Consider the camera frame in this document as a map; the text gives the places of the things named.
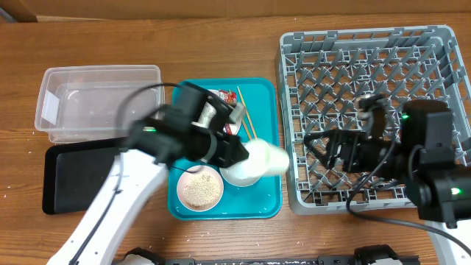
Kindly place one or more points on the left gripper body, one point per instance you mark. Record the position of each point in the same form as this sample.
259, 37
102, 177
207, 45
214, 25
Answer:
218, 150

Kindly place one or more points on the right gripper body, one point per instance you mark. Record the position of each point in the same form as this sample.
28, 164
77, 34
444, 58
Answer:
365, 153

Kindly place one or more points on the pink bowl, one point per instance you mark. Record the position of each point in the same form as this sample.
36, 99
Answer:
200, 188

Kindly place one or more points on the white cup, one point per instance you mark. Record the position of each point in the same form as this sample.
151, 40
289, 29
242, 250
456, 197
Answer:
264, 159

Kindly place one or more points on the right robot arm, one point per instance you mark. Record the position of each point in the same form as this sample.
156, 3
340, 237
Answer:
421, 157

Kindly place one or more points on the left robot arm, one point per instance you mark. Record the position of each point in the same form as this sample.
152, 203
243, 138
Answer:
153, 144

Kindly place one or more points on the large white plate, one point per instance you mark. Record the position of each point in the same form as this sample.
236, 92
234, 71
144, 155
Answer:
216, 92

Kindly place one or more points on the wooden chopstick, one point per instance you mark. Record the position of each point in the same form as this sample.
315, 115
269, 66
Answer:
246, 129
254, 134

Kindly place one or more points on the red snack wrapper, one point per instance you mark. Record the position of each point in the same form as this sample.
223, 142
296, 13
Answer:
225, 96

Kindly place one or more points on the grey bowl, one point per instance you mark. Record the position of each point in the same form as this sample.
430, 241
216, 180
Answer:
236, 176

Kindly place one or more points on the teal serving tray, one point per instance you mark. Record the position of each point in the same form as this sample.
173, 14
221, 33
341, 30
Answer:
264, 198

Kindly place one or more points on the grey dish rack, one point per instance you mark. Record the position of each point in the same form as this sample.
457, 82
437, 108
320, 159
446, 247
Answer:
320, 74

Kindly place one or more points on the clear plastic bin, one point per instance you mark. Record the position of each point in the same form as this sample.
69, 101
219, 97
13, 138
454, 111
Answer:
80, 103

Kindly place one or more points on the black tray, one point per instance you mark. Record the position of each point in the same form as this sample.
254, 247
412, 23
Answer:
74, 174

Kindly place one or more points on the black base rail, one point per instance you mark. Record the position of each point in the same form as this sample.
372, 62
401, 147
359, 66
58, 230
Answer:
377, 254

